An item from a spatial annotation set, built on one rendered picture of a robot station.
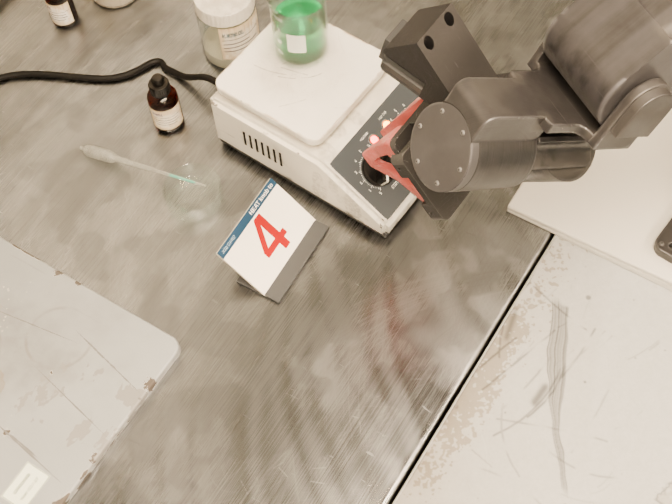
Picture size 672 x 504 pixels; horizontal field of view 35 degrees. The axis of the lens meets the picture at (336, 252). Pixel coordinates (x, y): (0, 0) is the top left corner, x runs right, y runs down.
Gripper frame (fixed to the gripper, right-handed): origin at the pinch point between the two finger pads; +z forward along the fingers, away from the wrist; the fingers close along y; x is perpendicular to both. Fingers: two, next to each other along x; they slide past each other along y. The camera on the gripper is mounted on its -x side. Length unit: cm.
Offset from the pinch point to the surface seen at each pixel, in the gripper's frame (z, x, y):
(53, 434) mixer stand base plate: 16.4, 2.1, 31.9
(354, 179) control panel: 7.7, 3.9, -0.5
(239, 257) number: 12.7, 2.7, 10.7
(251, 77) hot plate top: 15.1, -6.9, -2.5
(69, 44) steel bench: 38.8, -15.4, -0.7
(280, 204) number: 13.2, 2.6, 4.1
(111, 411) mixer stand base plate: 14.4, 3.8, 27.6
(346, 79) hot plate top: 9.5, -2.2, -7.1
